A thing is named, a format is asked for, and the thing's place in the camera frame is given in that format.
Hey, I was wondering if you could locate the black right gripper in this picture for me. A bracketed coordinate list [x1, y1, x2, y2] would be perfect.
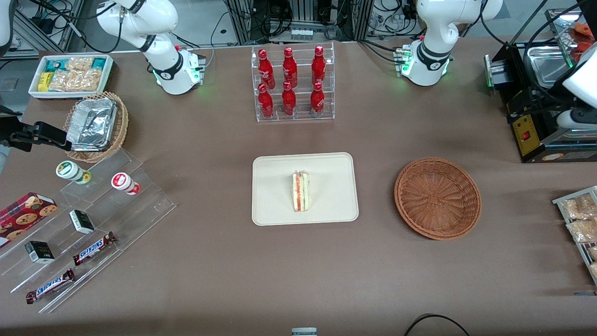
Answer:
[8, 122, 71, 151]

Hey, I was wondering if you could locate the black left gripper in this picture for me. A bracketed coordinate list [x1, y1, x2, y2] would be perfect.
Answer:
[506, 86, 561, 118]

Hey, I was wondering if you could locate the triangular sandwich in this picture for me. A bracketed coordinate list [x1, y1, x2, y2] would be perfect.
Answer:
[292, 171, 310, 212]

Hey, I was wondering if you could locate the light wicker basket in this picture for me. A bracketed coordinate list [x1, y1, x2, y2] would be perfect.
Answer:
[63, 91, 129, 163]

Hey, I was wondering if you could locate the brown wicker basket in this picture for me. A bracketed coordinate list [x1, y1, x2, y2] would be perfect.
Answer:
[394, 157, 482, 241]

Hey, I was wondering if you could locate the metal snack tray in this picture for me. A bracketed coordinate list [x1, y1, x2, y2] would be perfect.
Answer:
[553, 186, 597, 285]

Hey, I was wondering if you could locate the cream plastic tray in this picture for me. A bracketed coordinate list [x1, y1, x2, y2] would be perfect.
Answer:
[252, 152, 360, 226]

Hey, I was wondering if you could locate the green lid white cup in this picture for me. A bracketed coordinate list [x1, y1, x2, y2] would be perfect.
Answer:
[56, 161, 91, 185]

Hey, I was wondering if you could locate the black food warmer appliance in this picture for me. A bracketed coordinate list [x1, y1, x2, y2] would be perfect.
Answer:
[484, 7, 597, 163]

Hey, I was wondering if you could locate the aluminium foil container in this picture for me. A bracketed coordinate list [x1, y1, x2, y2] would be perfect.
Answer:
[66, 97, 118, 152]

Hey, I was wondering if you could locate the steel food pan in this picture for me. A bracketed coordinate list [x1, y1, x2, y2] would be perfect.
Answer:
[527, 45, 573, 87]

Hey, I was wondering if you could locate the white snack bin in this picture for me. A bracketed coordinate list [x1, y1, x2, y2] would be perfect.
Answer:
[28, 54, 114, 100]

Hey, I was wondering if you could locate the clear bag of crackers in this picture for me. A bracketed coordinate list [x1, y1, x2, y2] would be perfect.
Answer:
[49, 57, 102, 92]

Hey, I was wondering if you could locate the red lid white cup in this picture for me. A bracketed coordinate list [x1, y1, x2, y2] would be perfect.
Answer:
[111, 172, 141, 196]

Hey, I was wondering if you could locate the red cookie box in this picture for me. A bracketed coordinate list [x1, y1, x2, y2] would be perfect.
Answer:
[0, 192, 58, 248]

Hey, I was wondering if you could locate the small black box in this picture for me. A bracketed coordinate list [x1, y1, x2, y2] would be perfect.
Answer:
[69, 210, 95, 235]
[24, 241, 56, 264]

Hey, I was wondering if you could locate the orange fried food piece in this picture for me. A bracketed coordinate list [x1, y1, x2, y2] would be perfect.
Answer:
[572, 22, 596, 39]

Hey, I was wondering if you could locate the clear acrylic stepped display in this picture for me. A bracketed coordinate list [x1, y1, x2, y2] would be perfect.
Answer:
[0, 148, 177, 314]

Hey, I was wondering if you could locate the clear bag of snacks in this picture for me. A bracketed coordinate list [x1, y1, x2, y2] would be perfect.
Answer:
[561, 193, 597, 221]
[566, 218, 597, 244]

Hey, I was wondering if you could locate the snickers chocolate bar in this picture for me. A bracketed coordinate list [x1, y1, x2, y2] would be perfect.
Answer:
[26, 268, 76, 305]
[72, 232, 117, 266]

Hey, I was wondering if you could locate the red cola bottle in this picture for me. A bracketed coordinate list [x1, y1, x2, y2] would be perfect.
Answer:
[282, 47, 298, 87]
[312, 45, 326, 85]
[258, 83, 274, 118]
[282, 81, 297, 116]
[310, 82, 325, 117]
[258, 49, 276, 89]

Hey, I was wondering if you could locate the clear acrylic bottle rack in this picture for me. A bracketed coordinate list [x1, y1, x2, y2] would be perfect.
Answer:
[251, 42, 335, 123]

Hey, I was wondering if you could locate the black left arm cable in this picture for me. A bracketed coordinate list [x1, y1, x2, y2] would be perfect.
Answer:
[478, 0, 588, 105]

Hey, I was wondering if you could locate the aluminium frame rack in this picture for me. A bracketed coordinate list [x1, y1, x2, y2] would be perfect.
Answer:
[226, 0, 374, 45]

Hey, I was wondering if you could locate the black cable loop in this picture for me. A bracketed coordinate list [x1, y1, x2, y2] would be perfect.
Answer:
[403, 314, 472, 336]

